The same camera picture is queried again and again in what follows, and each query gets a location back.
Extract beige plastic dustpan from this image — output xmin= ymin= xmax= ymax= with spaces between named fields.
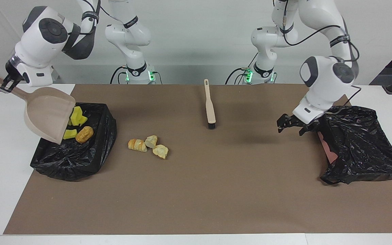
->
xmin=0 ymin=73 xmax=76 ymax=145

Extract beige brush with black bristles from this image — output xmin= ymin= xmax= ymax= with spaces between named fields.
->
xmin=203 ymin=79 xmax=216 ymax=130

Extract brown bread roll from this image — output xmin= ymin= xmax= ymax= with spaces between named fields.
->
xmin=76 ymin=126 xmax=94 ymax=143

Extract orange croissant piece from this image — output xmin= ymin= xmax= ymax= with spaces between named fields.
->
xmin=128 ymin=138 xmax=148 ymax=152

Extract pink plastic bin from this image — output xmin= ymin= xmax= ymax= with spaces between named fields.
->
xmin=317 ymin=131 xmax=338 ymax=164

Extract loose black trash bag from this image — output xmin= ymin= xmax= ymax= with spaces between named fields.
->
xmin=313 ymin=105 xmax=392 ymax=185

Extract black bag lined bin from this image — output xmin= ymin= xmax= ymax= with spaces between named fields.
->
xmin=30 ymin=102 xmax=117 ymax=181

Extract brown table mat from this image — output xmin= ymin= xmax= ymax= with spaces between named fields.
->
xmin=4 ymin=84 xmax=392 ymax=235

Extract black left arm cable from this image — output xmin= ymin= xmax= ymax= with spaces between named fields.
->
xmin=279 ymin=10 xmax=362 ymax=113

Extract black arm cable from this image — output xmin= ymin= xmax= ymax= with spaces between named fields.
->
xmin=279 ymin=10 xmax=362 ymax=113
xmin=79 ymin=0 xmax=138 ymax=34

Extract black base cable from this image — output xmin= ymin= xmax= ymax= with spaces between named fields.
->
xmin=110 ymin=66 xmax=128 ymax=84
xmin=226 ymin=67 xmax=250 ymax=85

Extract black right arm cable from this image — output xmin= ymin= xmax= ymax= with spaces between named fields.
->
xmin=79 ymin=0 xmax=138 ymax=34

